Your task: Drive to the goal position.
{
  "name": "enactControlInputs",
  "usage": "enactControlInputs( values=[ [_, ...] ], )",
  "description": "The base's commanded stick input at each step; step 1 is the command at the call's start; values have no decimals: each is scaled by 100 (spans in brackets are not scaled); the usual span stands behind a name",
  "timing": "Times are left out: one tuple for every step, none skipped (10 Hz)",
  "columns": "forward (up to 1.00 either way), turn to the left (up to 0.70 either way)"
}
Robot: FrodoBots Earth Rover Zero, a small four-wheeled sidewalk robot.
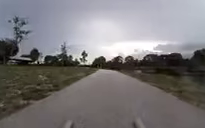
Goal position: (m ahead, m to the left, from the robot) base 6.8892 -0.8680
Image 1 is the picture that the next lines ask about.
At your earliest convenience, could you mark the tall thin tree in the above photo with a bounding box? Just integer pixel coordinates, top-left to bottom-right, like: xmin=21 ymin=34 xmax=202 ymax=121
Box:
xmin=7 ymin=15 xmax=32 ymax=51

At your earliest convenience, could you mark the low building with pale roof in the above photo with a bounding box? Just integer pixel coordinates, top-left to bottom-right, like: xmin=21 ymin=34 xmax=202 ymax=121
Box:
xmin=7 ymin=56 xmax=34 ymax=65

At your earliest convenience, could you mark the grey paved path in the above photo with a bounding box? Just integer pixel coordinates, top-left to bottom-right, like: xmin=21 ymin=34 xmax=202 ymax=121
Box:
xmin=0 ymin=68 xmax=205 ymax=128

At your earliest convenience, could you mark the robot's own part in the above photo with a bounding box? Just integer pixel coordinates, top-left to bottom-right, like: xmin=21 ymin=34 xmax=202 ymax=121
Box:
xmin=133 ymin=117 xmax=146 ymax=128
xmin=63 ymin=119 xmax=74 ymax=128

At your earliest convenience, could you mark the row of distant trees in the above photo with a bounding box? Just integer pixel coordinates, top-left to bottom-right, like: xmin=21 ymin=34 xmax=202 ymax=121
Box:
xmin=0 ymin=37 xmax=205 ymax=70

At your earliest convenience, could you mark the grass verge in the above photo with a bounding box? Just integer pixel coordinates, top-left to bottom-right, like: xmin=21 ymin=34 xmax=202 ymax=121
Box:
xmin=120 ymin=68 xmax=205 ymax=114

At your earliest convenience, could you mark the patchy grass field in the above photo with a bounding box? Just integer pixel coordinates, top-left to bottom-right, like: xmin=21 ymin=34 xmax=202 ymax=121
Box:
xmin=0 ymin=63 xmax=98 ymax=125

